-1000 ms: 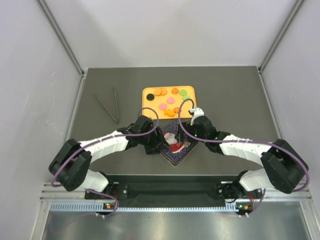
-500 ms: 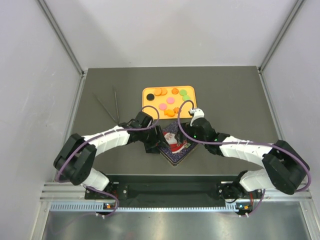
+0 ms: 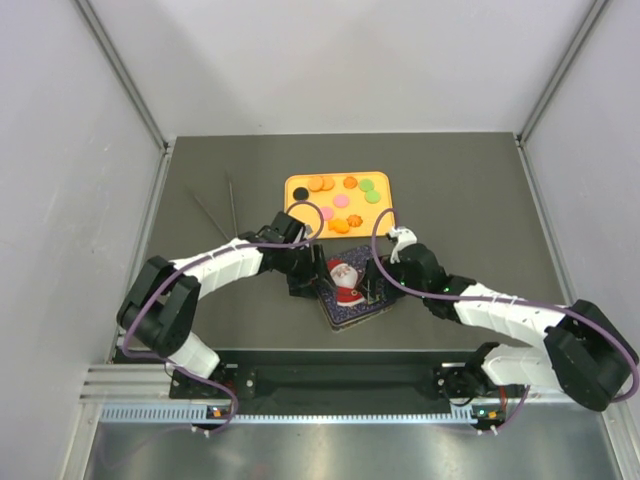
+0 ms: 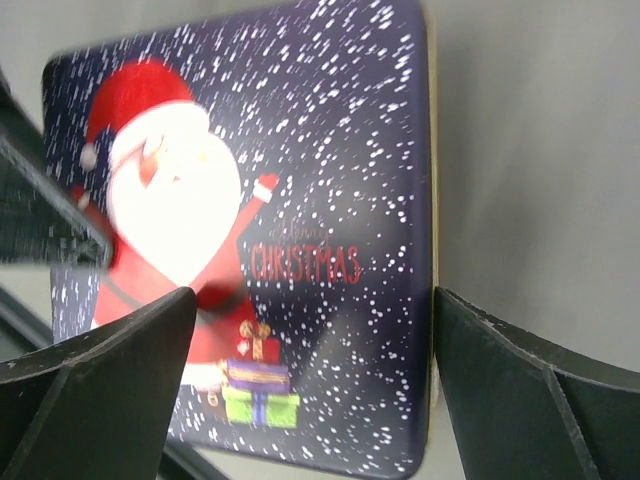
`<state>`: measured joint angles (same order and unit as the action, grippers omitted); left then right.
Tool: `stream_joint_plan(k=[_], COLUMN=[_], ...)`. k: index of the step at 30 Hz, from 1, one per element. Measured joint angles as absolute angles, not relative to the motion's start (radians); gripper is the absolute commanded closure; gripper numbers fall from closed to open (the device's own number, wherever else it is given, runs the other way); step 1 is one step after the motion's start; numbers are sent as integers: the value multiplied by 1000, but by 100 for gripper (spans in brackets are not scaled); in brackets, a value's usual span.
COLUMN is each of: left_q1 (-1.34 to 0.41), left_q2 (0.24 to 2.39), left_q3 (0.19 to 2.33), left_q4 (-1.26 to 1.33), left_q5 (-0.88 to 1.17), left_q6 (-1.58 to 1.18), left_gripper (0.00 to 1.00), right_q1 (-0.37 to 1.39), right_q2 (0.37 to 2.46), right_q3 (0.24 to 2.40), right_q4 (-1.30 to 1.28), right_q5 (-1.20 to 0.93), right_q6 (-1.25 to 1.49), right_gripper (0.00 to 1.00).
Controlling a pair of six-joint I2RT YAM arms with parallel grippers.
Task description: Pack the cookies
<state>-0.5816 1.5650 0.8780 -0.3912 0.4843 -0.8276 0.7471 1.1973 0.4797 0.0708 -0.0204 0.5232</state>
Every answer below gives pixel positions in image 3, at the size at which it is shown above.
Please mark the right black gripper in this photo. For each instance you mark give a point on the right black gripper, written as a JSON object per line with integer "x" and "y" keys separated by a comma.
{"x": 373, "y": 273}

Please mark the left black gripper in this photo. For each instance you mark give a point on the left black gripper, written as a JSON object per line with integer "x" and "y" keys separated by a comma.
{"x": 302, "y": 285}

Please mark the gold tin lid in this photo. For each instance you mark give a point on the gold tin lid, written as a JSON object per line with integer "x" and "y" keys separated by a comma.
{"x": 347, "y": 302}

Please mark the gold cookie tin box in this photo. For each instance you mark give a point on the gold cookie tin box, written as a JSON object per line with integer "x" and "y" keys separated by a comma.
{"x": 350, "y": 327}

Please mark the metal tongs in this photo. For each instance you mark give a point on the metal tongs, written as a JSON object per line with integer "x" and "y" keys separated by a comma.
{"x": 209, "y": 213}

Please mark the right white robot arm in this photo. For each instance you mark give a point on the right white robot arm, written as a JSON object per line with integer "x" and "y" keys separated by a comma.
{"x": 575, "y": 349}

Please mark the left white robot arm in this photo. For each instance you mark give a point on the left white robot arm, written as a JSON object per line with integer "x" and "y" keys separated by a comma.
{"x": 160, "y": 307}

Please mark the orange swirl cookie lower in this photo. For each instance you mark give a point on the orange swirl cookie lower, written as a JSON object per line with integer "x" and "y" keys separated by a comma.
{"x": 354, "y": 221}

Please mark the orange swirl cookie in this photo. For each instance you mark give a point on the orange swirl cookie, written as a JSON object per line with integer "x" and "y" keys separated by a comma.
{"x": 350, "y": 182}
{"x": 354, "y": 221}

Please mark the pink cookie lower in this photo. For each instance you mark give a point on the pink cookie lower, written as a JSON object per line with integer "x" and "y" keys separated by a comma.
{"x": 328, "y": 213}

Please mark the pink cookie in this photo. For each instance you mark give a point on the pink cookie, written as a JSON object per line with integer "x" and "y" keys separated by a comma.
{"x": 341, "y": 201}
{"x": 328, "y": 213}

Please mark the orange plastic tray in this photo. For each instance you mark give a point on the orange plastic tray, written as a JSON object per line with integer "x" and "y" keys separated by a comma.
{"x": 375, "y": 220}

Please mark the pink cookie upper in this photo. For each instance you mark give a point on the pink cookie upper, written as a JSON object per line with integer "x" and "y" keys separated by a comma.
{"x": 341, "y": 201}

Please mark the black sandwich cookie top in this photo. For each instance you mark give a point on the black sandwich cookie top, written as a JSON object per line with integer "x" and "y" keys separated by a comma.
{"x": 301, "y": 194}

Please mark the green cookie lower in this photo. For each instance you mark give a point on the green cookie lower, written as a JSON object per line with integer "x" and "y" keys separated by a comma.
{"x": 372, "y": 196}

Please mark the green cookie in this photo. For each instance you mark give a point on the green cookie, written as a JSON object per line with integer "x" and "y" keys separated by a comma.
{"x": 366, "y": 185}
{"x": 372, "y": 196}

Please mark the round biscuit top left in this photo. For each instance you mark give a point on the round biscuit top left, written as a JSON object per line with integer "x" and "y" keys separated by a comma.
{"x": 315, "y": 183}

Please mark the orange swirl cookie upper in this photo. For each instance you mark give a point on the orange swirl cookie upper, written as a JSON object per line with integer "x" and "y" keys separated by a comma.
{"x": 350, "y": 182}

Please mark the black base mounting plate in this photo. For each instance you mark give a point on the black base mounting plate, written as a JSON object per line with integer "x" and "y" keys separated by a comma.
{"x": 330, "y": 379}

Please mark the green cookie upper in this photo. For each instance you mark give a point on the green cookie upper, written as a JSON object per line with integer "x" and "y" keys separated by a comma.
{"x": 366, "y": 185}

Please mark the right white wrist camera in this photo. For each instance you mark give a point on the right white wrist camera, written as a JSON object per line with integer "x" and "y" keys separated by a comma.
{"x": 401, "y": 238}

